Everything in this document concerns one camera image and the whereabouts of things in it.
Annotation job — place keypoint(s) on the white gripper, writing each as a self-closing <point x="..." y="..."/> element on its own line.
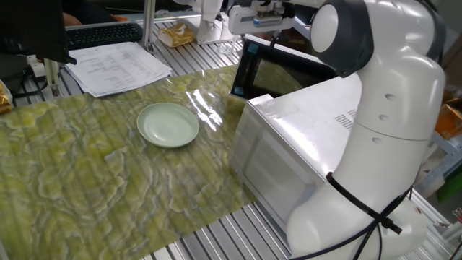
<point x="240" y="21"/>

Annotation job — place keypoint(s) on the person forearm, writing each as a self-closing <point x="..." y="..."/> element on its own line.
<point x="72" y="18"/>

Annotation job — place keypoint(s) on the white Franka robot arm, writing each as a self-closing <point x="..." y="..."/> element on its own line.
<point x="390" y="108"/>

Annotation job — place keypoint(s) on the silver microwave oven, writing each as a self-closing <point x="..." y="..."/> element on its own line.
<point x="288" y="137"/>

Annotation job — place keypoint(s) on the clear plastic cup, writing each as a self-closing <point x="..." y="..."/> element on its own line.
<point x="226" y="48"/>

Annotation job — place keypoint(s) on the yellow snack packet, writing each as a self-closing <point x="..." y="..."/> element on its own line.
<point x="177" y="35"/>

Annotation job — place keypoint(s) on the pale green plate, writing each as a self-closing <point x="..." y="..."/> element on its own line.
<point x="167" y="124"/>

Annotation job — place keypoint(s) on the printed paper stack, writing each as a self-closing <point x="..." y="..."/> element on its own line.
<point x="115" y="68"/>

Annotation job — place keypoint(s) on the black keyboard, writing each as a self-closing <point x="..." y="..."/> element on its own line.
<point x="104" y="34"/>

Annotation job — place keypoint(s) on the orange plastic bag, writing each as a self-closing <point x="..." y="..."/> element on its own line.
<point x="449" y="119"/>

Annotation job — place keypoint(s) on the green marble pattern mat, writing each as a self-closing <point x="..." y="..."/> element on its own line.
<point x="90" y="180"/>

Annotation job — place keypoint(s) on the white power strip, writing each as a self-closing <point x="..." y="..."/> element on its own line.
<point x="36" y="66"/>

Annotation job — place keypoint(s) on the black monitor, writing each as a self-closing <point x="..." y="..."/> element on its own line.
<point x="32" y="29"/>

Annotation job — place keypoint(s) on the golden snack packet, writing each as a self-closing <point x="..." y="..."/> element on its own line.
<point x="4" y="99"/>

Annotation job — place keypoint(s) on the silver bracket with blue cap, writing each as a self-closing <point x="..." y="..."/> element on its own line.
<point x="267" y="21"/>

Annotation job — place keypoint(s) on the white pedestal stand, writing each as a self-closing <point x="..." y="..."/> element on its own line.
<point x="213" y="32"/>

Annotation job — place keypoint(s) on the aluminium post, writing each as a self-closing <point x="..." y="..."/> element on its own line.
<point x="148" y="25"/>

